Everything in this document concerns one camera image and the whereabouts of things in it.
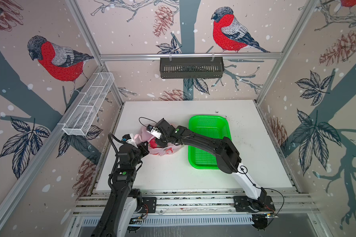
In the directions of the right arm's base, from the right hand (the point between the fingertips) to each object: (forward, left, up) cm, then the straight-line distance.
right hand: (157, 141), depth 91 cm
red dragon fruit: (-3, +2, +2) cm, 5 cm away
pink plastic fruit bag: (+2, +9, +4) cm, 10 cm away
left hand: (-6, +3, +10) cm, 12 cm away
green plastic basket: (+16, -39, -5) cm, 43 cm away
